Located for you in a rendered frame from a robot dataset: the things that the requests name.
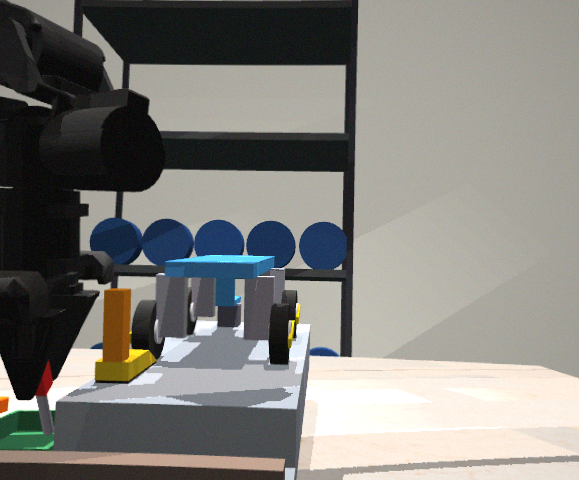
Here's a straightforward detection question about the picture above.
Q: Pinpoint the red-headed metal pin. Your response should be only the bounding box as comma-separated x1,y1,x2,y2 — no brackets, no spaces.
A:
35,360,54,436

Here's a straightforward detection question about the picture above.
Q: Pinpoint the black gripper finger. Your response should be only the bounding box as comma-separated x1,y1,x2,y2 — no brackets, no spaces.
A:
0,309,66,401
48,290,100,381

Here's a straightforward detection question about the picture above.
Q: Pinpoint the small blue-topped trolley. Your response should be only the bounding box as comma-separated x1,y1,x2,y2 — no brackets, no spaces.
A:
129,255,300,365

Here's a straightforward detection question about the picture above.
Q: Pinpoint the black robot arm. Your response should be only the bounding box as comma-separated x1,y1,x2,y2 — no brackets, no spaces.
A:
0,0,166,192

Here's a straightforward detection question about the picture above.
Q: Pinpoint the green tray floor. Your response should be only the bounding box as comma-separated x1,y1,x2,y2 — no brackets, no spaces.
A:
0,430,54,448

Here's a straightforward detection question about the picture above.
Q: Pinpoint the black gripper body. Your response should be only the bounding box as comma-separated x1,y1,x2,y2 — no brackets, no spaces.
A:
0,188,114,325

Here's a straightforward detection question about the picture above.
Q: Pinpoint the green tray rim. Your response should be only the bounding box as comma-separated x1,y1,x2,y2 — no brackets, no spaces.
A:
0,409,55,451

